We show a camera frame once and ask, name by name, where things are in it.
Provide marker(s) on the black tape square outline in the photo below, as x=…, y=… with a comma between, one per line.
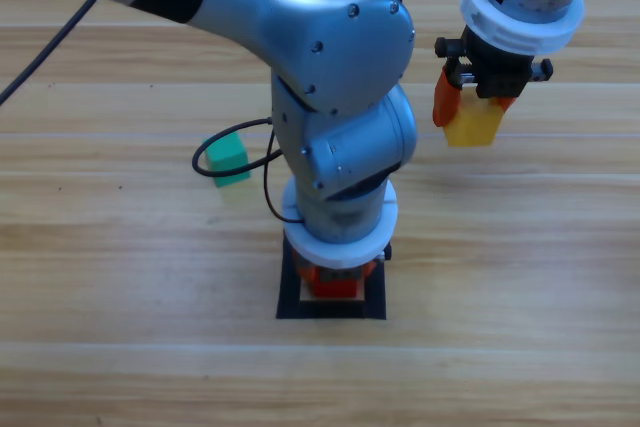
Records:
x=330, y=311

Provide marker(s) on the yellow wooden cube block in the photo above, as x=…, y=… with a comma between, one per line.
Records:
x=472, y=127

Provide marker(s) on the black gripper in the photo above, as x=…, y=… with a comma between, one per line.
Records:
x=342, y=275
x=500, y=74

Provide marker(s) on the red wooden cube block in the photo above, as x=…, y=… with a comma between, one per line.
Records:
x=335, y=289

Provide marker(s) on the green wooden cube block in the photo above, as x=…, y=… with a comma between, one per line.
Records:
x=227, y=157

